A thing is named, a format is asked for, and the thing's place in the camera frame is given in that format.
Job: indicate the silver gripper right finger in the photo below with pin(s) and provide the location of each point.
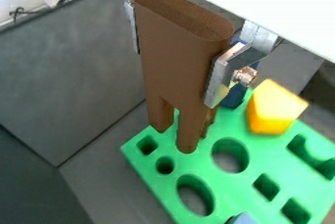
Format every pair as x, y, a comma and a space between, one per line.
233, 65

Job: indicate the green shape sorter board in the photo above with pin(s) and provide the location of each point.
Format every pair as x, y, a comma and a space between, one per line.
274, 177

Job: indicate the blue hexagonal prism block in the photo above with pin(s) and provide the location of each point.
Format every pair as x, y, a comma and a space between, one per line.
234, 97

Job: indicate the yellow pentagon block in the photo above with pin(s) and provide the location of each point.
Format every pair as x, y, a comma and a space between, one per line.
273, 108

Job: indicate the light blue cube block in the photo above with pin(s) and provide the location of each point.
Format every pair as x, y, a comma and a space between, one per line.
241, 218

